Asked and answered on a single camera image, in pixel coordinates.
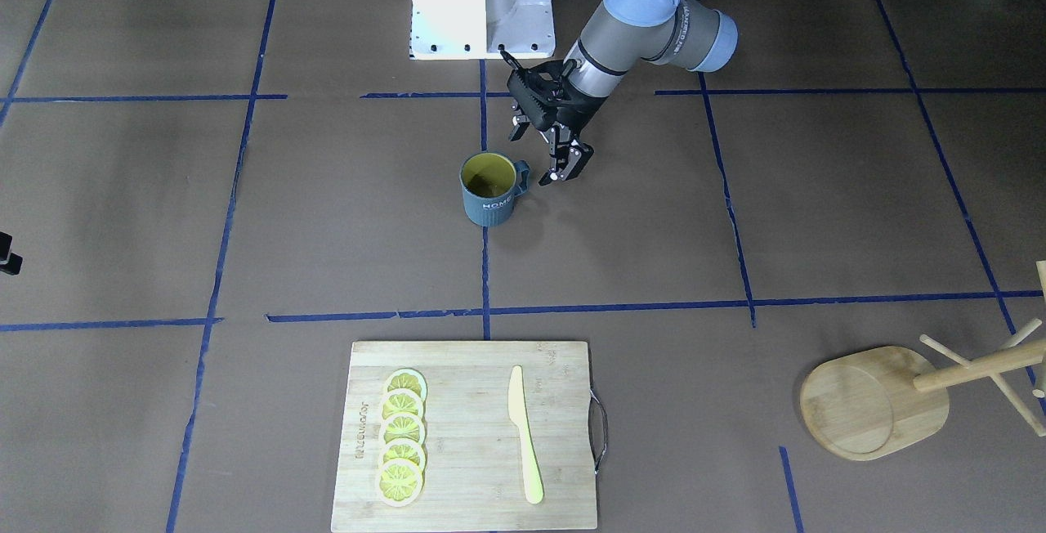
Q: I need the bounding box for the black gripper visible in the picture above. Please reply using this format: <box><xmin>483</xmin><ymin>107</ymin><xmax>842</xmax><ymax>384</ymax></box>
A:
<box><xmin>509</xmin><ymin>59</ymin><xmax>606</xmax><ymax>186</ymax></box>

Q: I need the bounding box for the dark blue HOME mug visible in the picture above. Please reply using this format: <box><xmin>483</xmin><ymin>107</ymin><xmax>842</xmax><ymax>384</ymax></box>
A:
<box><xmin>459</xmin><ymin>150</ymin><xmax>530</xmax><ymax>227</ymax></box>

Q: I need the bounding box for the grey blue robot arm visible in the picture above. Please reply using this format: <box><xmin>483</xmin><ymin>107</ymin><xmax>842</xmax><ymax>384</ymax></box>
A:
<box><xmin>499</xmin><ymin>0</ymin><xmax>740</xmax><ymax>186</ymax></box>

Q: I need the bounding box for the wooden cup storage rack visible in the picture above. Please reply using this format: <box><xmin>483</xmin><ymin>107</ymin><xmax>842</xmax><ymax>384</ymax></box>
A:
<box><xmin>799</xmin><ymin>261</ymin><xmax>1046</xmax><ymax>462</ymax></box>

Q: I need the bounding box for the yellow plastic knife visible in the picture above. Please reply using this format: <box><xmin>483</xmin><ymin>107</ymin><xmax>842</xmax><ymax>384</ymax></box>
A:
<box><xmin>507</xmin><ymin>365</ymin><xmax>544</xmax><ymax>504</ymax></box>

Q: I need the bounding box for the bamboo cutting board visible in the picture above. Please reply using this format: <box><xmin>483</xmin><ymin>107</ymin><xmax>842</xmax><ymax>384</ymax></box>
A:
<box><xmin>329</xmin><ymin>340</ymin><xmax>598</xmax><ymax>532</ymax></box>

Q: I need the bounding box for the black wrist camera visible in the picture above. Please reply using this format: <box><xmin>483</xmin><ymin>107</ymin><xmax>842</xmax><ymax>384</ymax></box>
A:
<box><xmin>499</xmin><ymin>48</ymin><xmax>546</xmax><ymax>131</ymax></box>

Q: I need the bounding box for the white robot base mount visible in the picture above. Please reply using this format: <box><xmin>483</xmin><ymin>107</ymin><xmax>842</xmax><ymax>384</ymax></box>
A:
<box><xmin>409</xmin><ymin>0</ymin><xmax>558</xmax><ymax>60</ymax></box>

